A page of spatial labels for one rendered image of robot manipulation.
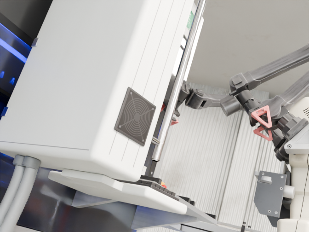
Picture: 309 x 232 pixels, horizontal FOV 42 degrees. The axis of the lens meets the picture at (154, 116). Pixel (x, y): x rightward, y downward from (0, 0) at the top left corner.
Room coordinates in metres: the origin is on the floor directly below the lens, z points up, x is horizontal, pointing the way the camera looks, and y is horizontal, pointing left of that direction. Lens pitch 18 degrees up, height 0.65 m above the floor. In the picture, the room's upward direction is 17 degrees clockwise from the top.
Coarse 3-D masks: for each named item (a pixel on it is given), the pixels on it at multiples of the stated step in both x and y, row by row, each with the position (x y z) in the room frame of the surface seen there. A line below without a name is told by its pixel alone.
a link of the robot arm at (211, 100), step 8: (192, 96) 1.67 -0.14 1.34; (200, 96) 1.65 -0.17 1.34; (208, 96) 1.70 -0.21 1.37; (216, 96) 1.76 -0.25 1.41; (224, 96) 1.80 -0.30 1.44; (192, 104) 1.68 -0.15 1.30; (200, 104) 1.69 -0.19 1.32; (208, 104) 1.72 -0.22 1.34; (216, 104) 1.76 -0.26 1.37; (240, 104) 1.88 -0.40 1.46
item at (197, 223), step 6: (192, 222) 2.84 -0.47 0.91; (198, 222) 2.81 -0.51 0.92; (222, 222) 2.75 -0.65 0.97; (168, 228) 3.05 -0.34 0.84; (180, 228) 2.88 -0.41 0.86; (186, 228) 2.86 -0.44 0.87; (192, 228) 2.83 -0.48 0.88; (198, 228) 2.81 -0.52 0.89; (204, 228) 2.79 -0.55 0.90; (210, 228) 2.76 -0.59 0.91; (216, 228) 2.74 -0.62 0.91; (222, 228) 2.72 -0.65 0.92; (228, 228) 2.70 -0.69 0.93; (234, 228) 2.77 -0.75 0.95; (240, 228) 2.68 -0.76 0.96; (246, 228) 2.66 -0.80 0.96
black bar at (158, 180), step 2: (140, 176) 1.48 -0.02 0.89; (142, 176) 1.48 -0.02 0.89; (144, 176) 1.47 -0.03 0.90; (146, 176) 1.47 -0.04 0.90; (148, 176) 1.47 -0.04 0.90; (140, 178) 1.48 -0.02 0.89; (142, 178) 1.48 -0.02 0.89; (144, 178) 1.47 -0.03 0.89; (146, 178) 1.47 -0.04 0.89; (148, 178) 1.46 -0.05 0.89; (150, 178) 1.46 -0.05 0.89; (152, 178) 1.46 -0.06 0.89; (154, 178) 1.45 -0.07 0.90; (156, 178) 1.45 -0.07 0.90; (158, 178) 1.44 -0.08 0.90; (152, 180) 1.45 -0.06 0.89; (154, 180) 1.45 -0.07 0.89; (156, 180) 1.45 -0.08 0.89; (158, 180) 1.44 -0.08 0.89; (160, 180) 1.45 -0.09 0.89; (158, 182) 1.44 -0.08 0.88; (160, 182) 1.45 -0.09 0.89; (160, 184) 1.45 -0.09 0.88
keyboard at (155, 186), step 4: (120, 180) 1.19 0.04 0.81; (124, 180) 1.18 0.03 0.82; (140, 180) 1.15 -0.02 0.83; (144, 180) 1.14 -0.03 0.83; (136, 184) 1.14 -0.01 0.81; (140, 184) 1.13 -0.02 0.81; (144, 184) 1.12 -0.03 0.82; (148, 184) 1.12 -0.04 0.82; (152, 184) 1.12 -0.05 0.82; (156, 184) 1.13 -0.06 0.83; (152, 188) 1.11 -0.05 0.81; (156, 188) 1.12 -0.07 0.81; (160, 188) 1.15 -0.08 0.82; (164, 188) 1.16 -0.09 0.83; (160, 192) 1.13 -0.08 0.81; (164, 192) 1.15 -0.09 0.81; (168, 192) 1.18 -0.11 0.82; (172, 192) 1.19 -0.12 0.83; (168, 196) 1.16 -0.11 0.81; (172, 196) 1.17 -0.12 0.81; (176, 200) 1.19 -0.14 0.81
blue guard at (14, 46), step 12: (0, 24) 1.18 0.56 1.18; (0, 36) 1.19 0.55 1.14; (12, 36) 1.23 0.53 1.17; (0, 48) 1.21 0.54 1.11; (12, 48) 1.24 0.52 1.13; (24, 48) 1.28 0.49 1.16; (0, 60) 1.22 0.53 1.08; (12, 60) 1.26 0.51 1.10; (24, 60) 1.29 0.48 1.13; (0, 72) 1.24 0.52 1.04; (12, 72) 1.27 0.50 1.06; (0, 84) 1.25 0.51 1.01; (12, 84) 1.29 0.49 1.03
